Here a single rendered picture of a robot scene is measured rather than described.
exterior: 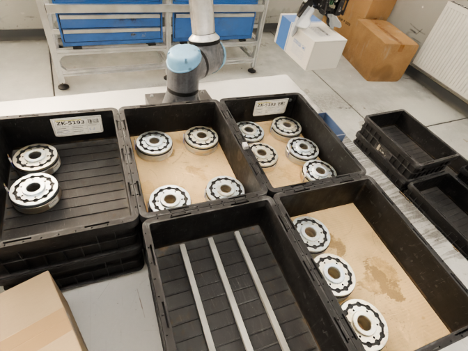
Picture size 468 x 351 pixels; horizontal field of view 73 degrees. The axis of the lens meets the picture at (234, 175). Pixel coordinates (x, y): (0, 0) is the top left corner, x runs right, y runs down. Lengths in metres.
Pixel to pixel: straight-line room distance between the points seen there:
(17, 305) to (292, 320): 0.52
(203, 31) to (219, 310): 0.92
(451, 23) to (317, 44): 2.90
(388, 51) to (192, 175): 2.97
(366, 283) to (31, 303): 0.69
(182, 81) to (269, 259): 0.68
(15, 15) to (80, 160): 2.70
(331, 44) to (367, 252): 0.59
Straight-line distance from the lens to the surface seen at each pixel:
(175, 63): 1.13
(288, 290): 0.75
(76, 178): 0.91
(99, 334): 0.83
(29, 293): 0.73
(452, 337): 0.75
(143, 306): 0.84
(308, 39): 1.01
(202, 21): 1.23
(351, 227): 0.90
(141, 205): 0.70
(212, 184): 0.84
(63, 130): 0.99
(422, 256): 0.85
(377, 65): 3.64
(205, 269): 0.73
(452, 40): 3.80
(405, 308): 0.85
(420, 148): 2.02
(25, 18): 3.57
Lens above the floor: 1.48
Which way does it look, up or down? 46 degrees down
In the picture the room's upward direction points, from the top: 12 degrees clockwise
